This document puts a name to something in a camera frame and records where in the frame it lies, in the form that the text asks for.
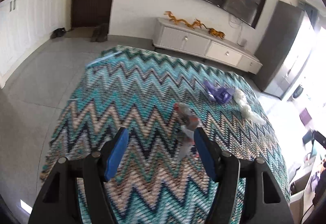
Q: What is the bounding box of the long clear plastic bag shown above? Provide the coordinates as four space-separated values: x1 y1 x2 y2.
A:
239 103 266 125

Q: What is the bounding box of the clear red snack wrapper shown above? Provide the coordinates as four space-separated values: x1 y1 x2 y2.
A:
174 102 200 162

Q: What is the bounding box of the white crumpled plastic bag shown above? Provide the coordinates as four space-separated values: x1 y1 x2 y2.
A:
233 89 248 106

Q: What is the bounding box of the large purple crumpled bag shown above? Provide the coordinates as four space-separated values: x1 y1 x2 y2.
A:
204 80 235 104

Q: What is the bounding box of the zigzag knitted rug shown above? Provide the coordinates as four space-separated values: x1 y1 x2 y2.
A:
40 45 290 223

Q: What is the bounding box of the black shoes pair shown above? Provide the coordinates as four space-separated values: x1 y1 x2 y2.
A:
50 27 66 39

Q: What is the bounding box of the golden tiger figurine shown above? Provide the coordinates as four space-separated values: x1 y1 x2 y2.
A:
208 28 225 39

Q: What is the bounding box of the brown boots pair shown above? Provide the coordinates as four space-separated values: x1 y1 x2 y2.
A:
91 23 109 42

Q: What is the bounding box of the dark grey tall cabinet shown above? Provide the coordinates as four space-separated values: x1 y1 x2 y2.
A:
253 1 304 92

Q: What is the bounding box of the golden dragon figurine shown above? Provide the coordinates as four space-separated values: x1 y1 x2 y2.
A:
164 11 206 29

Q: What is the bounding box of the white TV console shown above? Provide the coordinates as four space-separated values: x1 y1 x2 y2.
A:
152 18 262 74

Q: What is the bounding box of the white wall cabinet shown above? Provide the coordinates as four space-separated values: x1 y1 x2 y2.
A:
1 0 67 88

